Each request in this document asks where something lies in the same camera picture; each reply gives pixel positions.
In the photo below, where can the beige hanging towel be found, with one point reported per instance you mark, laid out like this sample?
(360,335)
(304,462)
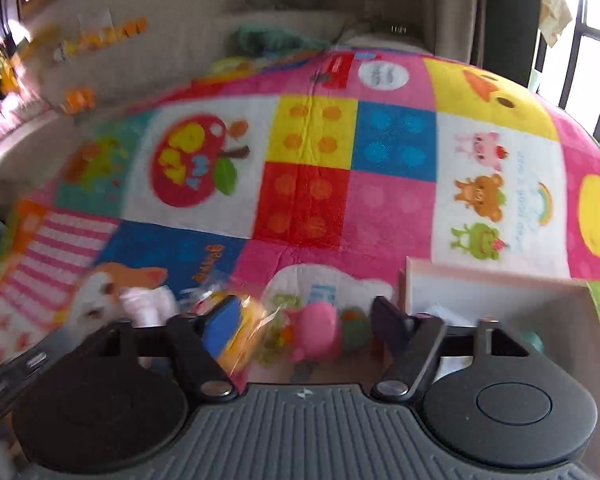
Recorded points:
(555,10)

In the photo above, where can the pink plush toy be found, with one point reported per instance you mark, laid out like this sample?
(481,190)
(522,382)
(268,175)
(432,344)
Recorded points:
(316,332)

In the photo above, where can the green fuzzy ball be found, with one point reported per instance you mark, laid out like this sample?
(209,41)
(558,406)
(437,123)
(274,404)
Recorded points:
(355,330)

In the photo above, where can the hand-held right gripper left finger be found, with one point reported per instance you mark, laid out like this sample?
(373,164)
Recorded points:
(220,332)

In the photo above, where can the dark curtain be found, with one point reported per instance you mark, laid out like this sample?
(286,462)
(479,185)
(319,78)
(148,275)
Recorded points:
(512,15)

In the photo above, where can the yellow toy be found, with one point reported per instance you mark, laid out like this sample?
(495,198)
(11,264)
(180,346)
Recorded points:
(245,332)

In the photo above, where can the black window frame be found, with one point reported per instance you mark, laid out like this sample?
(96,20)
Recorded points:
(577,35)

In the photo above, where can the row of orange plush toys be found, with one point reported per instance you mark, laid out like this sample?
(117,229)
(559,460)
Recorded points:
(112,34)

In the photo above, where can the pink cardboard box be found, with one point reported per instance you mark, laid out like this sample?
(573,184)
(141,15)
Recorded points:
(530,300)

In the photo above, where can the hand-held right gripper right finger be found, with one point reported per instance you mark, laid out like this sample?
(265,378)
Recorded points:
(387,322)

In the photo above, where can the colourful printed play mat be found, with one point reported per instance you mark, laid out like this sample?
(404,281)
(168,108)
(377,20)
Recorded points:
(380,200)

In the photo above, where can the green knitted cloth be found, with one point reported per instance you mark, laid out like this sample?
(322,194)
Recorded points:
(270,40)

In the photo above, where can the teal small toy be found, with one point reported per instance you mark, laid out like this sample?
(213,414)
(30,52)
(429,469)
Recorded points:
(532,342)

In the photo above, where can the beige sofa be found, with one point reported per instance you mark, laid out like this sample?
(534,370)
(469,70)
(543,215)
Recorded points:
(155,70)

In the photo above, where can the orange clownfish plush toy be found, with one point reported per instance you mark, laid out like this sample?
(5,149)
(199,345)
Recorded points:
(80,100)

